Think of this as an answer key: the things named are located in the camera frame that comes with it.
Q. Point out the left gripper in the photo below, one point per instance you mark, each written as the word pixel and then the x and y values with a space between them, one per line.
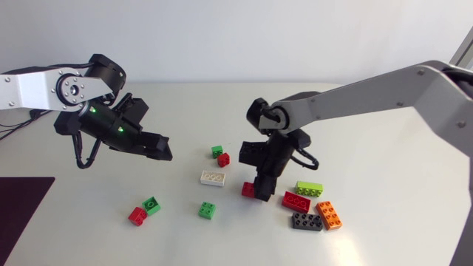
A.
pixel 129 142

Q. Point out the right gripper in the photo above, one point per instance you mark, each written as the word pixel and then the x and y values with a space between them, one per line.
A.
pixel 271 164

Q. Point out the small red toy brick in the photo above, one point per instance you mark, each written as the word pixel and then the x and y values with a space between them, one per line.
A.
pixel 223 159
pixel 137 216
pixel 247 189

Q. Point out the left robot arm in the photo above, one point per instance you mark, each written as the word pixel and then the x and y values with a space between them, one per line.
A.
pixel 37 88

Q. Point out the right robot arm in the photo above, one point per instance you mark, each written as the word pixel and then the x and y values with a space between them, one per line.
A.
pixel 369 96

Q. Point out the large red toy brick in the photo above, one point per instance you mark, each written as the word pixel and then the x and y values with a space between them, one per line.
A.
pixel 296 201

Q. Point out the lime green toy brick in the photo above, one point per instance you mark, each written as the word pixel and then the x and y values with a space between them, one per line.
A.
pixel 309 188

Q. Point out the white toy brick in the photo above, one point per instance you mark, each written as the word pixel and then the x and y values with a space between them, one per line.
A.
pixel 213 178

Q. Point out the black toy brick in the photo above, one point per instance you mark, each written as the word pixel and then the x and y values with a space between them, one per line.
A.
pixel 307 221

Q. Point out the small green toy brick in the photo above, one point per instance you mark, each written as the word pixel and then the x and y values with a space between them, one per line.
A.
pixel 207 210
pixel 217 151
pixel 151 205

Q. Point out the orange toy brick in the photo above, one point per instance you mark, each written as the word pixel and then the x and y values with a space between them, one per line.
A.
pixel 329 215

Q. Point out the dark mat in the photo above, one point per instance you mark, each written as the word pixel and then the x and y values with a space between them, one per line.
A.
pixel 18 207

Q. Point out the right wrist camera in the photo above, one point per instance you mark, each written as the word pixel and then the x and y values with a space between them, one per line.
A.
pixel 252 153

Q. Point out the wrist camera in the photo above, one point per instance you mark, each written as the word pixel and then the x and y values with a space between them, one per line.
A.
pixel 252 153
pixel 133 110

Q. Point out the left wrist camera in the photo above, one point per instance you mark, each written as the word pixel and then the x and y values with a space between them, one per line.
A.
pixel 133 110

